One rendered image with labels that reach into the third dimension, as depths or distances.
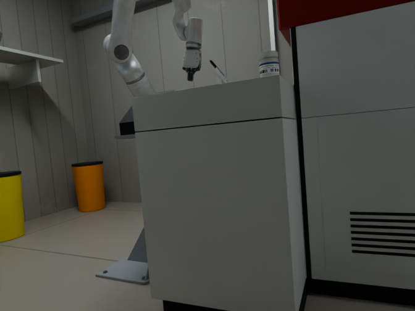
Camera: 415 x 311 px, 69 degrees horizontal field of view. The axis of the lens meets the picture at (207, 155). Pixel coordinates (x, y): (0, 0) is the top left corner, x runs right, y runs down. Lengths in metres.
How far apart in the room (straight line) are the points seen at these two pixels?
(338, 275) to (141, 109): 1.13
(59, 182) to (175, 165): 3.09
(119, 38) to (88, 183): 2.50
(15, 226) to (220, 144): 2.48
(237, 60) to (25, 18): 2.50
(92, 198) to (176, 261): 2.63
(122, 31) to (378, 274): 1.59
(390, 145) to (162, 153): 0.93
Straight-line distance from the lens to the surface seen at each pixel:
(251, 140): 1.11
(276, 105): 1.09
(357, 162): 1.43
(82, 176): 3.85
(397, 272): 1.56
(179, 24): 1.84
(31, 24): 4.39
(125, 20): 1.64
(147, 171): 1.32
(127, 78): 1.71
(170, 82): 3.67
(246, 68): 3.29
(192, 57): 1.77
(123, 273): 1.97
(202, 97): 1.18
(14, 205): 3.26
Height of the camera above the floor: 0.77
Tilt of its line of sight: 4 degrees down
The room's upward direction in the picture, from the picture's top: 5 degrees counter-clockwise
